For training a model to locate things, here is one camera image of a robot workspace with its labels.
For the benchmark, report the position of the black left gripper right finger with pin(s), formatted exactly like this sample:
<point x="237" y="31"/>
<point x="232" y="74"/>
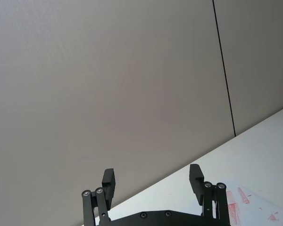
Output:
<point x="196" y="186"/>

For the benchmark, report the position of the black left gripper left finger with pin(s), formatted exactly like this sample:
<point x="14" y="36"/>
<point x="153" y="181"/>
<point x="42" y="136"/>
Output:
<point x="108" y="188"/>

